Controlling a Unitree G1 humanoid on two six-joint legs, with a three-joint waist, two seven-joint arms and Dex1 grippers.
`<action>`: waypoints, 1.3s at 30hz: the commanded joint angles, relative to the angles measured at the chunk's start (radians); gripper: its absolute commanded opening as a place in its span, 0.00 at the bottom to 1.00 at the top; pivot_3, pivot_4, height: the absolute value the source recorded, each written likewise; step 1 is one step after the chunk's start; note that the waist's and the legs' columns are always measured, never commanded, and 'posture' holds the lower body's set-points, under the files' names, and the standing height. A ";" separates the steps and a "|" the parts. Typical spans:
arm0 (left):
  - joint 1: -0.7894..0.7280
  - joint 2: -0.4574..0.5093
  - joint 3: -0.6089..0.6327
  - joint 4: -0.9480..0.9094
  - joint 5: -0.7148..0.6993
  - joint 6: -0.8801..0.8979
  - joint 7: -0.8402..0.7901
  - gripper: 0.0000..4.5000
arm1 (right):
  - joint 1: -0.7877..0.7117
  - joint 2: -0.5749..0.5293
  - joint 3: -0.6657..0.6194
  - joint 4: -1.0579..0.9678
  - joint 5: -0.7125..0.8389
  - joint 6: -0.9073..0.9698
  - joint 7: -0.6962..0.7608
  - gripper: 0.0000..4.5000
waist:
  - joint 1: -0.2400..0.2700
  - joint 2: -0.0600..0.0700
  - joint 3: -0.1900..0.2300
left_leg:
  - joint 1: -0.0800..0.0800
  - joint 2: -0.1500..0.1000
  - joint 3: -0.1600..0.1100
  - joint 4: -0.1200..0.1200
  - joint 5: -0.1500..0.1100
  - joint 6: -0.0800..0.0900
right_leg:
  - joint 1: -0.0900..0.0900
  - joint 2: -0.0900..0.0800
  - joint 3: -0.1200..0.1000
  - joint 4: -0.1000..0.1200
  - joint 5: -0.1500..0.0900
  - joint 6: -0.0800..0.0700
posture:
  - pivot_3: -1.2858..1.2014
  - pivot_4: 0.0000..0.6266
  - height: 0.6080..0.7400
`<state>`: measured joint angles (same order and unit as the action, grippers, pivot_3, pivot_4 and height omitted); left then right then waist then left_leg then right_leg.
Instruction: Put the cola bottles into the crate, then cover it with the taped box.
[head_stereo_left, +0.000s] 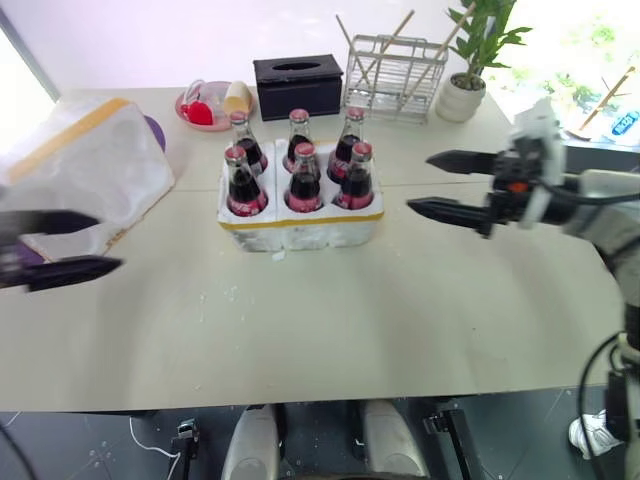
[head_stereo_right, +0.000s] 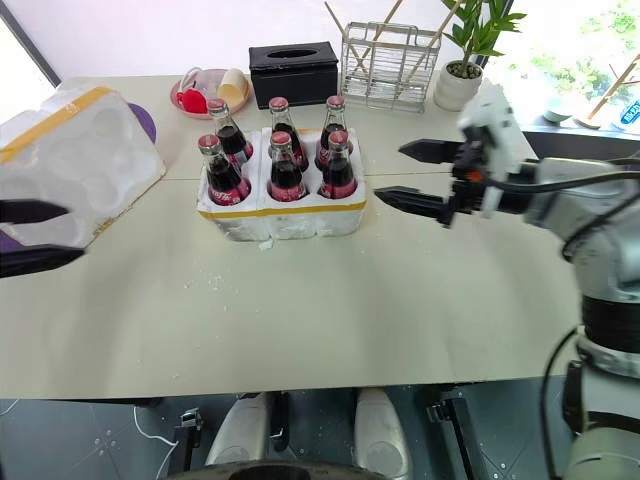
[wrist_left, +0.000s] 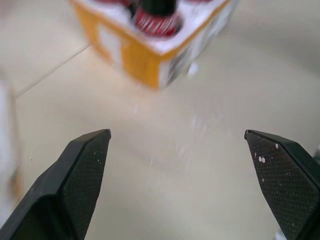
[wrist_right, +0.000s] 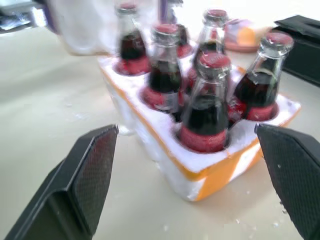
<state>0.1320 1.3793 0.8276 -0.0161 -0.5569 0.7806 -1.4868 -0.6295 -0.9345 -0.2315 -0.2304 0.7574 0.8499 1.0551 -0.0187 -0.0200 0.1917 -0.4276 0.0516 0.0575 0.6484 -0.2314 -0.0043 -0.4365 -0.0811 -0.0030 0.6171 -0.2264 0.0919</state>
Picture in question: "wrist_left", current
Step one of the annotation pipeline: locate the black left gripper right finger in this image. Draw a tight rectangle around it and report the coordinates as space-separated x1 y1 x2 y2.
244 129 320 240

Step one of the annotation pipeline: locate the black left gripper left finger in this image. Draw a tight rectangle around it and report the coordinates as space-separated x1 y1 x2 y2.
0 128 112 240

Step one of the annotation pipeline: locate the white and orange box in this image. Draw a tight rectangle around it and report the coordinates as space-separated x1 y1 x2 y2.
0 72 25 221

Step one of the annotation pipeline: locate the orange and white crate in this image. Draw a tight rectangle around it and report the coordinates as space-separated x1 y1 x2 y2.
68 0 235 91

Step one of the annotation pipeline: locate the red label cola bottle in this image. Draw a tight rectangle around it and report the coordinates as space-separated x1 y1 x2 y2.
131 0 185 39

